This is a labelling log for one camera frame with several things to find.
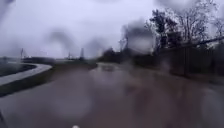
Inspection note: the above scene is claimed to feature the wet brown paved road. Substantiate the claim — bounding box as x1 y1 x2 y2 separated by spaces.
0 61 224 128

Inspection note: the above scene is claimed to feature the row of bare trees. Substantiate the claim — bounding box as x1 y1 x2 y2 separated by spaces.
98 0 224 64

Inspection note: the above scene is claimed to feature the dark fence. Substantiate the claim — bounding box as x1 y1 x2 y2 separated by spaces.
133 35 224 78

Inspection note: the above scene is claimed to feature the dark ground behind kerb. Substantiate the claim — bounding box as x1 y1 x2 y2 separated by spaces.
0 62 37 78

